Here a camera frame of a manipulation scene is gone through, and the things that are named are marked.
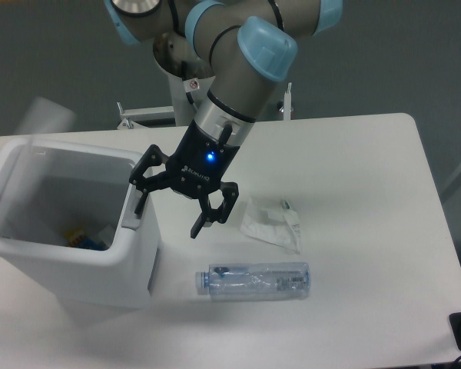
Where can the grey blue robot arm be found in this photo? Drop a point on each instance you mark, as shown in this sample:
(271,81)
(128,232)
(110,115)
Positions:
(249,47)

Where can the yellow blue trash inside can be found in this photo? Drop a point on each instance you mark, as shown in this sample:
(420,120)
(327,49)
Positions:
(77,238)

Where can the white crumpled plastic wrapper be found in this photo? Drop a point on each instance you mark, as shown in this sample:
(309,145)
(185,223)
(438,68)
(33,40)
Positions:
(272,220)

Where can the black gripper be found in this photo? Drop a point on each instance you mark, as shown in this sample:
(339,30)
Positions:
(194,170)

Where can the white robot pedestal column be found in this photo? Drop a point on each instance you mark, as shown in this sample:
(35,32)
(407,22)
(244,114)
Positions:
(189,77)

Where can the clear plastic water bottle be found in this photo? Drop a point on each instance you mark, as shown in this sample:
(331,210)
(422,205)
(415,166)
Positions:
(278,281)

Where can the white push-button trash can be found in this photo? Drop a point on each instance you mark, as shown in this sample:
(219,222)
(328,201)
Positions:
(50,187)

